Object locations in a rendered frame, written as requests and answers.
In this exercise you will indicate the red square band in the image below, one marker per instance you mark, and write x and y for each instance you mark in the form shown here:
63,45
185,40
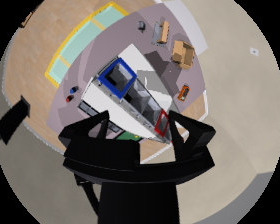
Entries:
156,129

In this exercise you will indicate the blue square band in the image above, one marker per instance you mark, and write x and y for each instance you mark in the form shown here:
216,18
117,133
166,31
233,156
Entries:
103,80

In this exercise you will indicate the orange digital multimeter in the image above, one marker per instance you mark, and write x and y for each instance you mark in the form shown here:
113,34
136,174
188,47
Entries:
183,93

